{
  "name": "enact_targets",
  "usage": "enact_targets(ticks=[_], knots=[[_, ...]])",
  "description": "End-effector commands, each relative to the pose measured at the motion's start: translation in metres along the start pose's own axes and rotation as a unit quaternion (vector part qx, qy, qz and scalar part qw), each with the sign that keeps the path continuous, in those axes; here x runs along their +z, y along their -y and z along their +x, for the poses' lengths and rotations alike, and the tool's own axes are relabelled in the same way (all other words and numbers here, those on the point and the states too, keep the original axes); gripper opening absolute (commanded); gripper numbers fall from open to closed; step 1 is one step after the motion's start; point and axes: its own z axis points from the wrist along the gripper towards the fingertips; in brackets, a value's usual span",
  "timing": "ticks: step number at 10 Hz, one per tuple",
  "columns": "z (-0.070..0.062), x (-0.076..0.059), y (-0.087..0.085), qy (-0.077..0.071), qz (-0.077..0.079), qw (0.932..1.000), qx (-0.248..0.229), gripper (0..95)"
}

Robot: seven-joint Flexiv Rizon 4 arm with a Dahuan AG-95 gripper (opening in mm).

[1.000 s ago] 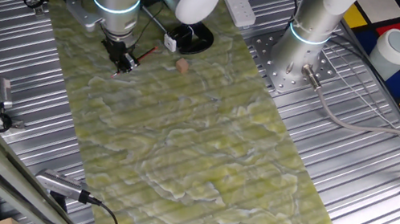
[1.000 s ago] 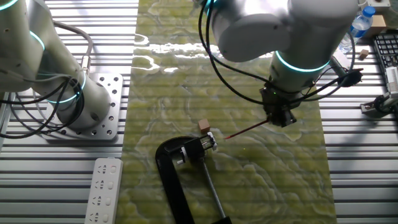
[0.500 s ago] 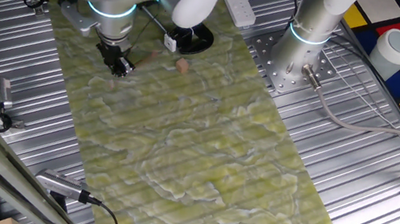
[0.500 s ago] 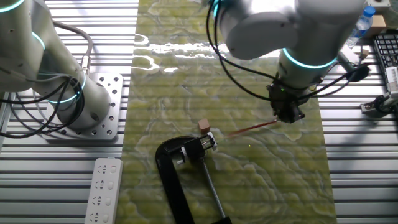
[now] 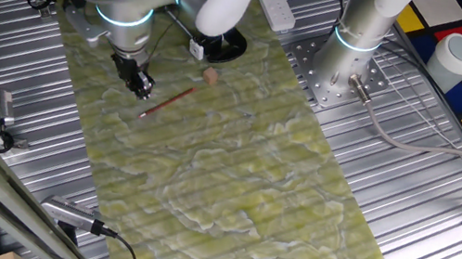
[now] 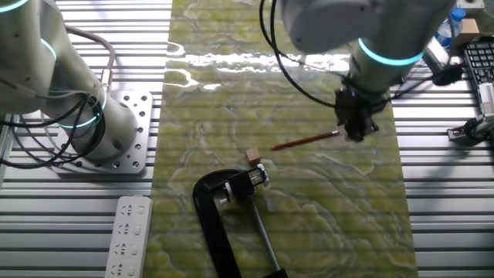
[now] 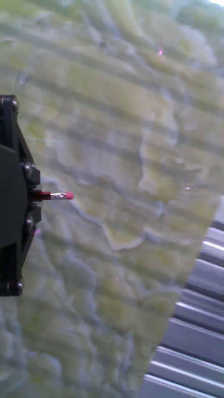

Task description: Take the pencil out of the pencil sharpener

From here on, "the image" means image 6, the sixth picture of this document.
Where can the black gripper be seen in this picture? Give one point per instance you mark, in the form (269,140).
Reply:
(357,108)

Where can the red pencil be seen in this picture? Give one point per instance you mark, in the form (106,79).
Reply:
(305,140)

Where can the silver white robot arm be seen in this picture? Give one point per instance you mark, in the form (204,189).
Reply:
(328,23)

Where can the small wooden cube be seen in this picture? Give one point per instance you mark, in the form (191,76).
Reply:
(253,156)

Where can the green marble patterned mat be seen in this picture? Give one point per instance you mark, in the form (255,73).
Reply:
(278,216)

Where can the blue capped plastic bottle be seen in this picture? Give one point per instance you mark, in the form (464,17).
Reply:
(449,29)

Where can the black keyboard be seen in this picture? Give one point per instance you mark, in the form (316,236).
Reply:
(480,62)

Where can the light wooden box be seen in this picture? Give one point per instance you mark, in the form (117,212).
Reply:
(467,32)

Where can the white power strip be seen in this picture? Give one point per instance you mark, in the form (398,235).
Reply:
(129,235)

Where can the silver ribbed camera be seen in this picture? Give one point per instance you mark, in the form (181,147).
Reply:
(487,98)

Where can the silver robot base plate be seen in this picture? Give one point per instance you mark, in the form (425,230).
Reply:
(141,127)

